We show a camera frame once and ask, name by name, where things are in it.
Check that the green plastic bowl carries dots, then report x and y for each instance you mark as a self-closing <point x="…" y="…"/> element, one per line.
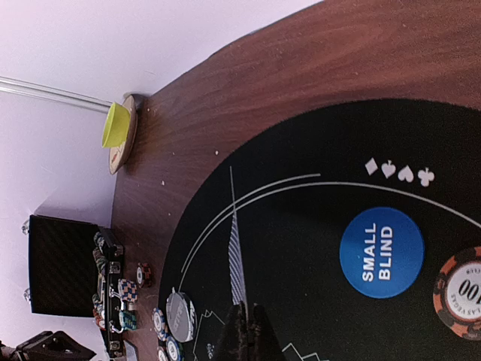
<point x="116" y="126"/>

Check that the black poker set case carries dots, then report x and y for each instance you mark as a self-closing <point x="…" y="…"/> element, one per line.
<point x="63" y="276"/>

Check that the clear dealer button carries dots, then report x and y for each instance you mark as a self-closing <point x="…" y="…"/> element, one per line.
<point x="181" y="316"/>

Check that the round black poker mat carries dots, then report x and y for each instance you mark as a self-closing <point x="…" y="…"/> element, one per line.
<point x="297" y="187"/>

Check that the green blue 50 chip stack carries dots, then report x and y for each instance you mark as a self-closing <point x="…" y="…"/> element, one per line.
<point x="127" y="321"/>

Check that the green chip row in case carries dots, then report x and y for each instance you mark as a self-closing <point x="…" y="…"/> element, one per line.
<point x="98" y="253"/>

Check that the black orange 100 chip stack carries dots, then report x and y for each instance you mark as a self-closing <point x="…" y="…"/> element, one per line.
<point x="144" y="275"/>

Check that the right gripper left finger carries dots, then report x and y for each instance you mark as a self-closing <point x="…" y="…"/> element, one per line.
<point x="233" y="342"/>

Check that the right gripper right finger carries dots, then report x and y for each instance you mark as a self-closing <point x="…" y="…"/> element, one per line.
<point x="264" y="344"/>

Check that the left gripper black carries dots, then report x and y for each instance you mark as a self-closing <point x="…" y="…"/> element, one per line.
<point x="46" y="346"/>

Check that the single card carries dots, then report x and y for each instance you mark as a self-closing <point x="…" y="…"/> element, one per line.
<point x="236" y="269"/>

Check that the blue small blind button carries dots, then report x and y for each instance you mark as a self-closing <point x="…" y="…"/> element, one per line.
<point x="382" y="252"/>

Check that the blue white 10 chip stack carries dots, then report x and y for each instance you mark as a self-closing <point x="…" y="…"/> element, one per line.
<point x="127" y="290"/>

